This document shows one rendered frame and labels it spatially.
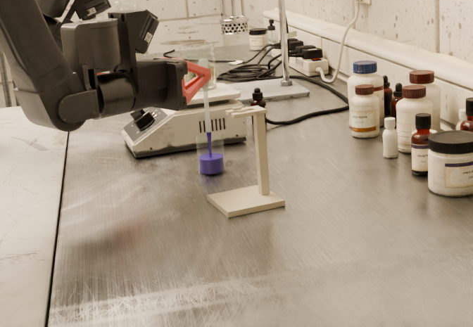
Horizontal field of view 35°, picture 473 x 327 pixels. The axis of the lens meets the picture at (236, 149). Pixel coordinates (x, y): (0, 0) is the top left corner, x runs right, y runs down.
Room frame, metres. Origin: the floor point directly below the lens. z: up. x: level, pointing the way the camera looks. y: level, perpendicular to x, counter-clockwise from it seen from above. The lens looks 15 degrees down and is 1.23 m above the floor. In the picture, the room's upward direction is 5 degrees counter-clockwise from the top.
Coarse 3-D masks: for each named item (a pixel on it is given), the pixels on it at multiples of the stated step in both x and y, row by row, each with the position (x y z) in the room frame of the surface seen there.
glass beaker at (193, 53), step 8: (184, 48) 1.33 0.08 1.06; (192, 48) 1.34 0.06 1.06; (200, 48) 1.27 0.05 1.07; (208, 48) 1.29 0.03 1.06; (184, 56) 1.29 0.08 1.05; (192, 56) 1.28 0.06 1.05; (200, 56) 1.28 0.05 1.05; (208, 56) 1.29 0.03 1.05; (192, 72) 1.28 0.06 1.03; (184, 80) 1.29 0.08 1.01; (216, 80) 1.30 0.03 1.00; (208, 88) 1.28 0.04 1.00; (216, 88) 1.30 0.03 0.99
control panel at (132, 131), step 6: (150, 108) 1.32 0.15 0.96; (156, 108) 1.30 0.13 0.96; (156, 114) 1.27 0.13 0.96; (162, 114) 1.25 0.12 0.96; (132, 120) 1.32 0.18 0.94; (156, 120) 1.24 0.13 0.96; (126, 126) 1.32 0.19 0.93; (132, 126) 1.29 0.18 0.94; (150, 126) 1.23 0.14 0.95; (126, 132) 1.28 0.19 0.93; (132, 132) 1.26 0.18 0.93; (138, 132) 1.24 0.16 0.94; (144, 132) 1.22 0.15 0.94; (132, 138) 1.23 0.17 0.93; (138, 138) 1.21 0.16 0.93
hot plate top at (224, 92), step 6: (222, 84) 1.35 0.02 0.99; (216, 90) 1.30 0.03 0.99; (222, 90) 1.30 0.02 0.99; (228, 90) 1.29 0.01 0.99; (234, 90) 1.29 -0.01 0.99; (198, 96) 1.26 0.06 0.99; (210, 96) 1.25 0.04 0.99; (216, 96) 1.25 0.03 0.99; (222, 96) 1.25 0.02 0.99; (228, 96) 1.25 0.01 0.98; (234, 96) 1.26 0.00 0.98; (240, 96) 1.26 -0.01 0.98; (192, 102) 1.24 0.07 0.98; (198, 102) 1.24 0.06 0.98
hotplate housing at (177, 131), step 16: (176, 112) 1.23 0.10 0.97; (192, 112) 1.24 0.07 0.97; (224, 112) 1.25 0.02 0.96; (160, 128) 1.22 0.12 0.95; (176, 128) 1.22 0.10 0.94; (192, 128) 1.23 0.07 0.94; (224, 128) 1.24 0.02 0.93; (240, 128) 1.25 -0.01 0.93; (128, 144) 1.25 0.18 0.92; (144, 144) 1.21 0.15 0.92; (160, 144) 1.22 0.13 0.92; (176, 144) 1.22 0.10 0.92; (192, 144) 1.23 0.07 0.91
